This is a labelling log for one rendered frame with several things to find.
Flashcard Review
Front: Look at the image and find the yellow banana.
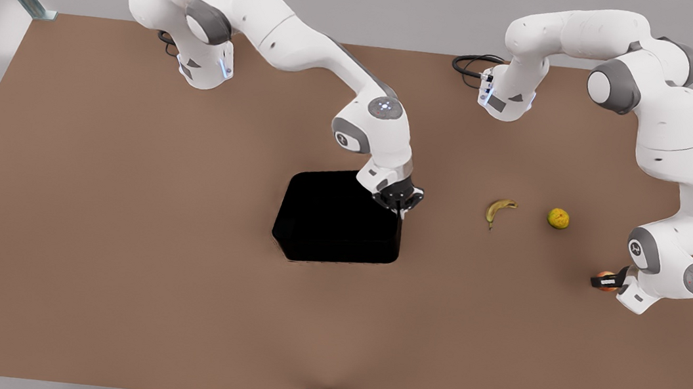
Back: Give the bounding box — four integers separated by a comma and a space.
484, 197, 520, 234

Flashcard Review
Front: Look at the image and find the black cable loop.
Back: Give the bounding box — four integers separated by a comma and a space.
449, 51, 507, 94
154, 30, 183, 58

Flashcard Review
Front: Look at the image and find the black storage box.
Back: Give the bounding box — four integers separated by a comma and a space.
268, 161, 410, 275

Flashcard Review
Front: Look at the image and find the red apple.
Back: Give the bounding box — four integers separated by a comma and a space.
597, 270, 621, 295

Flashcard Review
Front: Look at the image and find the yellow-green round fruit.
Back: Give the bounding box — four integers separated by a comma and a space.
546, 207, 572, 231

